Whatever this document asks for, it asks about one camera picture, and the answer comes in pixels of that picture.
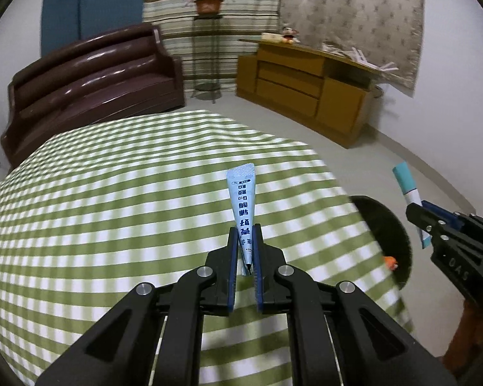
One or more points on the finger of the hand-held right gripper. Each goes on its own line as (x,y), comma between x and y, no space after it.
(424,223)
(442,214)

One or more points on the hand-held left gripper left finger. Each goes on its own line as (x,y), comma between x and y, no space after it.
(231,281)

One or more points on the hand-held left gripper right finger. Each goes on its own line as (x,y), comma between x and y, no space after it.
(259,281)

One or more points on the black lined trash bin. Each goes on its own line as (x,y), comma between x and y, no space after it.
(382,225)

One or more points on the small orange plastic bag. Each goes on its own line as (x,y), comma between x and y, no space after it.
(391,262)

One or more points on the light blue toothpaste tube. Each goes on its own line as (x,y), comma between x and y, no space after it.
(241,201)

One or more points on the brown wooden furniture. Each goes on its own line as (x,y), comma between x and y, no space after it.
(467,337)

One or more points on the green checkered tablecloth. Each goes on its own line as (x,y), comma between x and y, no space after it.
(124,209)

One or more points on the wooden cabinet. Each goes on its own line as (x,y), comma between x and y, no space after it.
(338,104)

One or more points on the white router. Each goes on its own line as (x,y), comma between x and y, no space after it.
(366,62)

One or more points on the black metal plant stand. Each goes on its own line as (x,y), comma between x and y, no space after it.
(207,88)

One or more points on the clear plastic bag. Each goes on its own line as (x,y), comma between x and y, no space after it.
(332,48)

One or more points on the beige diamond-patterned curtain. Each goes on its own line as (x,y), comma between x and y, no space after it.
(354,12)

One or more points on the small plush toy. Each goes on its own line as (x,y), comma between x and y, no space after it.
(289,36)

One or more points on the white flat box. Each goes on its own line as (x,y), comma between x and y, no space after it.
(271,37)

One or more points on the brown leather sofa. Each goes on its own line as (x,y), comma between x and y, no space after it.
(92,84)

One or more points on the striped curtain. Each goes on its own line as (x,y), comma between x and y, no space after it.
(245,8)

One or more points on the potted plant in orange pot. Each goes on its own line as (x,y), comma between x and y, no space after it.
(208,6)

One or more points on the blue curtain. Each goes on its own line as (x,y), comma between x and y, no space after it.
(88,8)

